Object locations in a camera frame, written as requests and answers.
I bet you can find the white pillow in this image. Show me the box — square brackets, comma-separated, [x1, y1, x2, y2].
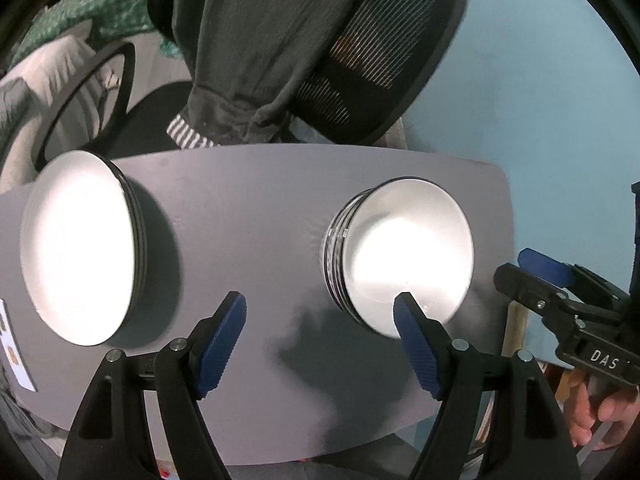
[0, 35, 123, 188]

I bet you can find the black mesh office chair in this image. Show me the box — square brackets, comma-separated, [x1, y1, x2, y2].
[32, 0, 471, 173]

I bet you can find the dark grey garment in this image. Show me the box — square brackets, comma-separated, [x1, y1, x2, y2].
[150, 0, 373, 145]

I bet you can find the white plate black rim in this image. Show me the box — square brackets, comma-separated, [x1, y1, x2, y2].
[20, 151, 138, 347]

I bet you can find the light blue smartphone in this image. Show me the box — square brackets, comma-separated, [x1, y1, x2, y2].
[0, 299, 40, 392]

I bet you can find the person's right hand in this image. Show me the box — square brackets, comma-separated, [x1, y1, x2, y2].
[562, 382, 640, 448]

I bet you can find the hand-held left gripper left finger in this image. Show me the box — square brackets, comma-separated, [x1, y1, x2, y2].
[57, 290, 247, 480]

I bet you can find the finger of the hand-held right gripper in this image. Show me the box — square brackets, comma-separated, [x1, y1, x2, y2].
[517, 247, 626, 307]
[494, 263, 582, 333]

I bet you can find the grey white striped cloth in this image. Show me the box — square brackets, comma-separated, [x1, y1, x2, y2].
[166, 114, 222, 150]

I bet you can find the green checked cloth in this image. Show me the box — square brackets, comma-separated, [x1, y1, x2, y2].
[10, 0, 181, 61]

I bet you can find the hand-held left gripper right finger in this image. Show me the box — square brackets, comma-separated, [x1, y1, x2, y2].
[392, 291, 583, 480]

